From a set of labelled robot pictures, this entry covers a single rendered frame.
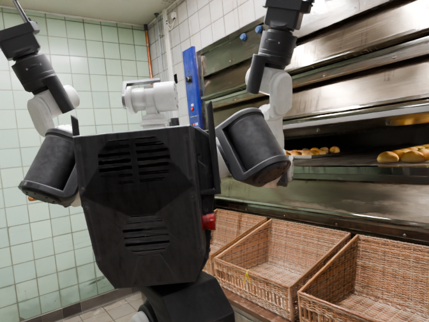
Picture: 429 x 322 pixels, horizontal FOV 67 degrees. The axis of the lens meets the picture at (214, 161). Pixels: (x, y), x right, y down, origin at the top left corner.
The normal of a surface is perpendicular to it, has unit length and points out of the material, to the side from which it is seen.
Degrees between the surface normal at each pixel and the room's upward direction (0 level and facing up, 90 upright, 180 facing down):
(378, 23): 70
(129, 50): 90
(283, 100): 114
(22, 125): 90
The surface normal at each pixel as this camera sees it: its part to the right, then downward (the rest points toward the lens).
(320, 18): -0.81, 0.11
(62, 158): 0.59, -0.22
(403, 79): -0.79, -0.28
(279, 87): 0.56, 0.39
